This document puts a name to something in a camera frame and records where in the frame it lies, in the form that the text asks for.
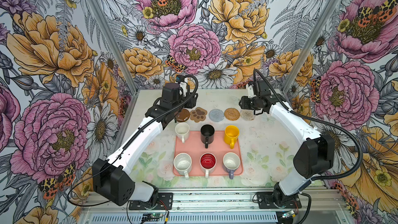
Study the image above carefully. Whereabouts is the brown paw shaped coaster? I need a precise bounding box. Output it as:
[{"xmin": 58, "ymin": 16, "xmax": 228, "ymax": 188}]
[{"xmin": 190, "ymin": 107, "xmax": 207, "ymax": 123}]

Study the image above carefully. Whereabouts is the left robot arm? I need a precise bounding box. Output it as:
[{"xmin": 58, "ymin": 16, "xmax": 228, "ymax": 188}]
[{"xmin": 92, "ymin": 79, "xmax": 198, "ymax": 207}]

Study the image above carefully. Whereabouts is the white lavender mug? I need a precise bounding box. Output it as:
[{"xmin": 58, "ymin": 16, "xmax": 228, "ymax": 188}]
[{"xmin": 222, "ymin": 152, "xmax": 240, "ymax": 179}]

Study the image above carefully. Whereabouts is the yellow mug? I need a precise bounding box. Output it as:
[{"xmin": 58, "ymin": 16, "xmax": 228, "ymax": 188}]
[{"xmin": 223, "ymin": 125, "xmax": 239, "ymax": 149}]

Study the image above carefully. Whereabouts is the aluminium front rail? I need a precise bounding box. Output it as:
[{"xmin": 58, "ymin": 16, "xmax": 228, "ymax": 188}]
[{"xmin": 80, "ymin": 187, "xmax": 351, "ymax": 222}]

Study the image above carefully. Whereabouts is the left circuit board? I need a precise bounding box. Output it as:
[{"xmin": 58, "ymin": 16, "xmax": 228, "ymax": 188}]
[{"xmin": 141, "ymin": 213, "xmax": 166, "ymax": 224}]

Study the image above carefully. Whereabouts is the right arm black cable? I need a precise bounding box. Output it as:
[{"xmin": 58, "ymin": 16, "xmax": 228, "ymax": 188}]
[{"xmin": 252, "ymin": 68, "xmax": 364, "ymax": 224}]

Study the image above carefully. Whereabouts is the grey round felt coaster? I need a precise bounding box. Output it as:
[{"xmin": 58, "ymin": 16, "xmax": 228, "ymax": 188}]
[{"xmin": 208, "ymin": 109, "xmax": 224, "ymax": 122}]

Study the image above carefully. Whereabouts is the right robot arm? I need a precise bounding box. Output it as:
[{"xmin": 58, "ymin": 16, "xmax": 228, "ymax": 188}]
[{"xmin": 239, "ymin": 80, "xmax": 334, "ymax": 207}]

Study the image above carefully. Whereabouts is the dark brown round coaster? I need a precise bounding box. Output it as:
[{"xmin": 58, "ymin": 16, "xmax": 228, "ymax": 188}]
[{"xmin": 175, "ymin": 108, "xmax": 190, "ymax": 122}]

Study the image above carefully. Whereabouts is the pink silicone tray mat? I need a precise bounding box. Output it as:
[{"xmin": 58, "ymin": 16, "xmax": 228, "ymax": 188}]
[{"xmin": 172, "ymin": 130, "xmax": 244, "ymax": 177}]

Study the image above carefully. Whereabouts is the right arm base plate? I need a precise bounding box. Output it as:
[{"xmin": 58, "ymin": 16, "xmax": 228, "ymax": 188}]
[{"xmin": 256, "ymin": 191, "xmax": 302, "ymax": 209}]

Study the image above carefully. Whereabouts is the circuit board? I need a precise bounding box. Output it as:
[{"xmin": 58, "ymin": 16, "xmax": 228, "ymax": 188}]
[
  {"xmin": 281, "ymin": 210, "xmax": 295, "ymax": 218},
  {"xmin": 141, "ymin": 213, "xmax": 166, "ymax": 224}
]

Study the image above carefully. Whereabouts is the woven rattan round coaster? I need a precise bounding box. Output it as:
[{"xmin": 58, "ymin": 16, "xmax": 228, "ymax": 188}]
[{"xmin": 224, "ymin": 108, "xmax": 240, "ymax": 121}]

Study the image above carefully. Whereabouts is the red inside mug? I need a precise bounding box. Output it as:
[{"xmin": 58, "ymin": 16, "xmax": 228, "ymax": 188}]
[{"xmin": 200, "ymin": 153, "xmax": 217, "ymax": 178}]

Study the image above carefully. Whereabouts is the clear patterned round coaster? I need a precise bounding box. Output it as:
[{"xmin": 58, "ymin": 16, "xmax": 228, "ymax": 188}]
[{"xmin": 240, "ymin": 110, "xmax": 256, "ymax": 121}]

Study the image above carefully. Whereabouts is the black mug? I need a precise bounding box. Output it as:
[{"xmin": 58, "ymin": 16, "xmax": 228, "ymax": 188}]
[{"xmin": 200, "ymin": 124, "xmax": 215, "ymax": 149}]

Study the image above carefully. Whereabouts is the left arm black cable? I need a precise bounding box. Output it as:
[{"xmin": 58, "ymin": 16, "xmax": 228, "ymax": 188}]
[{"xmin": 66, "ymin": 74, "xmax": 199, "ymax": 207}]

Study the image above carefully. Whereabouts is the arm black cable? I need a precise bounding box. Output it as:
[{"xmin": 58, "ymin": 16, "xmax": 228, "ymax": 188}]
[
  {"xmin": 252, "ymin": 68, "xmax": 364, "ymax": 224},
  {"xmin": 66, "ymin": 74, "xmax": 199, "ymax": 207}
]

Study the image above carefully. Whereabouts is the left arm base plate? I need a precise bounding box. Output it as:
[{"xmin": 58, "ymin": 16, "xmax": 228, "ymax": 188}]
[{"xmin": 128, "ymin": 193, "xmax": 174, "ymax": 211}]

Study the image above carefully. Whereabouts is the right circuit board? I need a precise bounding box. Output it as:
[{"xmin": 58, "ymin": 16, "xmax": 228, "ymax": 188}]
[{"xmin": 281, "ymin": 210, "xmax": 295, "ymax": 218}]

